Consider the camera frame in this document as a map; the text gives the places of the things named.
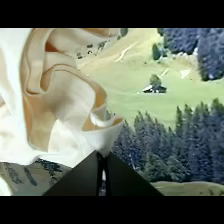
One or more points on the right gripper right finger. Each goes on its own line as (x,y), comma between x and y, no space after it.
(126,180)

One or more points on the cream garment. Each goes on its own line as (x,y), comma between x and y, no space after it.
(63,100)

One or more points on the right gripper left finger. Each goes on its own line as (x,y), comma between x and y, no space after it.
(83,180)

